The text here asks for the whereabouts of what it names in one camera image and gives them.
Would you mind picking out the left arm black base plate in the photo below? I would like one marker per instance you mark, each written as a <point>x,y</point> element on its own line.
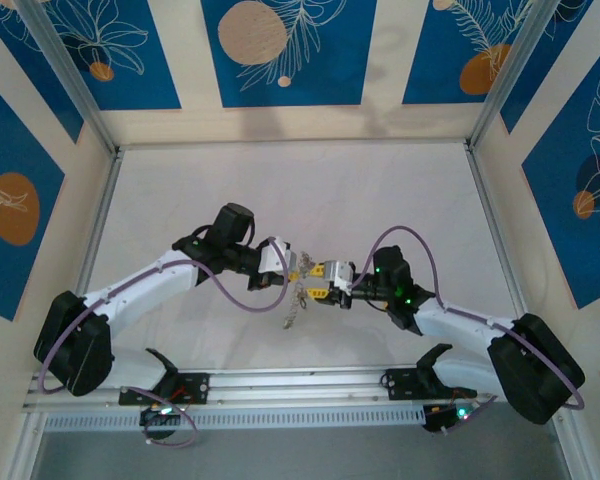
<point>197,387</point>

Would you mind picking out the wide aluminium mounting rail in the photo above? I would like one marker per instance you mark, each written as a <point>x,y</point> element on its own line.
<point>300,385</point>

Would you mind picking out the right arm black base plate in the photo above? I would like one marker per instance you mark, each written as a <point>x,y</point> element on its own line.
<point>402,382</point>

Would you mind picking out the aluminium frame bar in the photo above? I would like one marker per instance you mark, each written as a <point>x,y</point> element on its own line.
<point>490,210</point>
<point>290,145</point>
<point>107,185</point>

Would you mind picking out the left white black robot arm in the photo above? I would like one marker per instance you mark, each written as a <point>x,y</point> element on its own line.
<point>130,295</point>

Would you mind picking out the aluminium frame post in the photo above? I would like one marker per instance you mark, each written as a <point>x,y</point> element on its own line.
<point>515,65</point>
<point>66,65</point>

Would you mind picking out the metal disc with key rings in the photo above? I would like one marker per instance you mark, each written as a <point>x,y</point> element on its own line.
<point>295,300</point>

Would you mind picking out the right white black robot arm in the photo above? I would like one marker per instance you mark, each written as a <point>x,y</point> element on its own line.
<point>530,365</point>

